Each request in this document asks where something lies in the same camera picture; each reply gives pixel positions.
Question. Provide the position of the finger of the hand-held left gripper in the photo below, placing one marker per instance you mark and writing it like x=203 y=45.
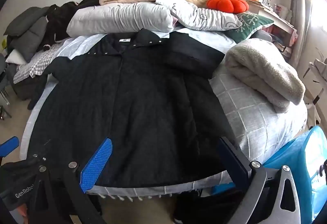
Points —
x=9 y=145

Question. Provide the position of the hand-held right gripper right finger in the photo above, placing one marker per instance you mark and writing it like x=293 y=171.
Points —
x=236 y=162

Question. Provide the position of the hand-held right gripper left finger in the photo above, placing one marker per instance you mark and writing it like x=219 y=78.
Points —
x=98 y=160

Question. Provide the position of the black coat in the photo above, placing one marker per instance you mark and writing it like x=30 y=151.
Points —
x=132 y=111

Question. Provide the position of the pale grey checked bed cover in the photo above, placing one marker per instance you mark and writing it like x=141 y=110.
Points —
x=255 y=116

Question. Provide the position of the folded cream fleece blanket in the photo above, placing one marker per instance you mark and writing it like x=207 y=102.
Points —
x=268 y=73

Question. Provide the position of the white chair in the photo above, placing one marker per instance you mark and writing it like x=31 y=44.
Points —
x=315 y=86

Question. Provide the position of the dark grey pillow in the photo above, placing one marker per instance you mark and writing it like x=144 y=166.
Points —
x=28 y=29

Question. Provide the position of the green pillow with white pattern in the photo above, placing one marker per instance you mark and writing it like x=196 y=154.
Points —
x=247 y=25

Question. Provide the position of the black clothing pile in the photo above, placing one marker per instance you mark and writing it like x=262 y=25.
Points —
x=63 y=19

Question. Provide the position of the rolled light grey duvet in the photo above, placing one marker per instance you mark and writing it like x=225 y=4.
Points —
x=120 y=18

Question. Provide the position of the white desk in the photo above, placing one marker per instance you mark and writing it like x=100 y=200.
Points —
x=276 y=19

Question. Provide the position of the white patterned pillow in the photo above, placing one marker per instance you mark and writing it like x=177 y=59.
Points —
x=199 y=15

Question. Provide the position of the grey curtain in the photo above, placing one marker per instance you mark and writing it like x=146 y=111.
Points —
x=297 y=9

